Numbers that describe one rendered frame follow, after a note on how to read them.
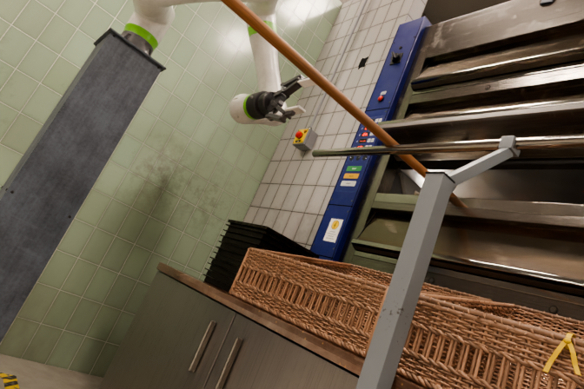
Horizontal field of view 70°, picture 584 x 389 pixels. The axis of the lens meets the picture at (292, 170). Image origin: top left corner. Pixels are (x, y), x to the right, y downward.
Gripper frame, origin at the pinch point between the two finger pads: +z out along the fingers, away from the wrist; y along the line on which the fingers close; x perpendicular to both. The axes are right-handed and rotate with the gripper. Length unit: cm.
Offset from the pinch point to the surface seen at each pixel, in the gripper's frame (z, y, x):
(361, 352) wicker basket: 38, 60, -15
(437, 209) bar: 52, 31, -6
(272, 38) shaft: 12.7, 1.1, 22.7
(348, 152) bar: -2.9, 3.7, -27.1
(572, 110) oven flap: 52, -21, -50
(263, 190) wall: -104, 3, -64
